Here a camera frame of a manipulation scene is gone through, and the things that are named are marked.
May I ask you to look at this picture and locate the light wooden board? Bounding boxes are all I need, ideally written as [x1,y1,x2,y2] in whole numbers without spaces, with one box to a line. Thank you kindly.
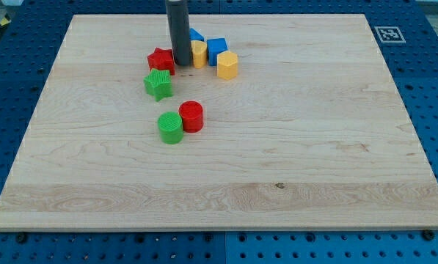
[0,14,438,232]

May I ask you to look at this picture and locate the black bolt front left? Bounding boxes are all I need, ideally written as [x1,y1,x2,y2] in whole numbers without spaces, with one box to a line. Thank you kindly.
[15,232,27,244]

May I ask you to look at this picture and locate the black bolt front right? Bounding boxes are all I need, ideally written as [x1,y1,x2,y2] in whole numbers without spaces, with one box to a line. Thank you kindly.
[422,230,435,241]

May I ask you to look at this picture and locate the green star block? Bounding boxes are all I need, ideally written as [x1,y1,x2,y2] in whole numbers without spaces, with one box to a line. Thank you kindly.
[143,68,173,102]

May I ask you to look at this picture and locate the blue cube block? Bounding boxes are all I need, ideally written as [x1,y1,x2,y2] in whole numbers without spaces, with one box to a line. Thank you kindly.
[206,37,228,66]

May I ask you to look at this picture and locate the blue block behind rod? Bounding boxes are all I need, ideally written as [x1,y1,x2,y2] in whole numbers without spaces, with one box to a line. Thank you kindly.
[189,28,205,42]

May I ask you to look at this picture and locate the red star block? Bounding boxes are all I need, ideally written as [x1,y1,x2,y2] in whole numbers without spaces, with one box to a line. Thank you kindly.
[147,47,175,76]

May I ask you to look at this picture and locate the green cylinder block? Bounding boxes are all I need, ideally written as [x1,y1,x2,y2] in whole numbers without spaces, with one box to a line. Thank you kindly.
[157,111,183,144]

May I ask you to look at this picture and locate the black bolt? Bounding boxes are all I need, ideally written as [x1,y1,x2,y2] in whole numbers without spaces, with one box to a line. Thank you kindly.
[422,230,435,241]
[15,232,27,244]

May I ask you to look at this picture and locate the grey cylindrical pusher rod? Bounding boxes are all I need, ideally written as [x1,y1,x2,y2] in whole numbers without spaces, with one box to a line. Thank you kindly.
[164,0,191,66]

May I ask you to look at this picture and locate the red cylinder block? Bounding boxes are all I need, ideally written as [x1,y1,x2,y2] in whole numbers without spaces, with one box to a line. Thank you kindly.
[178,100,203,133]

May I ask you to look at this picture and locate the yellow hexagon block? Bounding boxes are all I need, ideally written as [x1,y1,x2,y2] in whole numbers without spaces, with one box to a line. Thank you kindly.
[216,51,238,80]

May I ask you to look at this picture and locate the white fiducial marker tag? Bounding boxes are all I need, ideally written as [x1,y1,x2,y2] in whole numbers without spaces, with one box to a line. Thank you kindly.
[374,26,406,43]

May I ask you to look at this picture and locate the yellow rounded block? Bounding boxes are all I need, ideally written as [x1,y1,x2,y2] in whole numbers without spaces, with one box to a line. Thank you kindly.
[191,40,208,68]

